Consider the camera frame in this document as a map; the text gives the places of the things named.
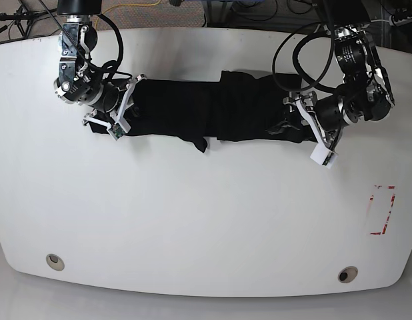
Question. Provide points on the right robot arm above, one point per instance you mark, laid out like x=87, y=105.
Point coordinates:
x=77, y=40

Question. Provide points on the table cable grommet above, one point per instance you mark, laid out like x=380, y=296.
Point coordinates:
x=55, y=262
x=348, y=274

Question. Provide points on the left table cable grommet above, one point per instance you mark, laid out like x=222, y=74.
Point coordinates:
x=55, y=262

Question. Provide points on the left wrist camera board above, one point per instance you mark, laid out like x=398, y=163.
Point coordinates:
x=329, y=161

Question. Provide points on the black T-shirt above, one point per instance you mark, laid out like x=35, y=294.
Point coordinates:
x=237, y=108

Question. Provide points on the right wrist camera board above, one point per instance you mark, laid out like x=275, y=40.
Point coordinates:
x=117, y=132

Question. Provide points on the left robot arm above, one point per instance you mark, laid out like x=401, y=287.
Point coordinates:
x=365, y=92

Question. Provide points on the black tripod stand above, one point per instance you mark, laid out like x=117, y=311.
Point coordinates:
x=23, y=19

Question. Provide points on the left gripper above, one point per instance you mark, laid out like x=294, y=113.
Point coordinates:
x=324, y=116

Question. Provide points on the white power strip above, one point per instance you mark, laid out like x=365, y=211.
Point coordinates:
x=401, y=17

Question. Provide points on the red tape rectangle marking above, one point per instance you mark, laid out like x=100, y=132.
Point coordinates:
x=379, y=210

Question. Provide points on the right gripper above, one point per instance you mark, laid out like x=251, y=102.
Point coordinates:
x=109, y=102

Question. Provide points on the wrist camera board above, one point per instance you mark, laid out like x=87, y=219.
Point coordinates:
x=117, y=132
x=329, y=161

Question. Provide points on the right table cable grommet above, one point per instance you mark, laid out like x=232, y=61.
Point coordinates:
x=348, y=274

